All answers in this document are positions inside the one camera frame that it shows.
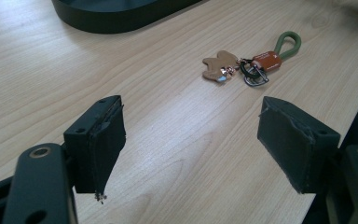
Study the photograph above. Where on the dark oval tray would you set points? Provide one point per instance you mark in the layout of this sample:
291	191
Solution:
115	14

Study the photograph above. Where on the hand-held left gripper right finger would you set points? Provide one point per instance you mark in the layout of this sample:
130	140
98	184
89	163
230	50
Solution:
295	146

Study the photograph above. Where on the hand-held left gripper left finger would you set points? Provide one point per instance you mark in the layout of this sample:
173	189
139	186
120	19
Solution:
98	146

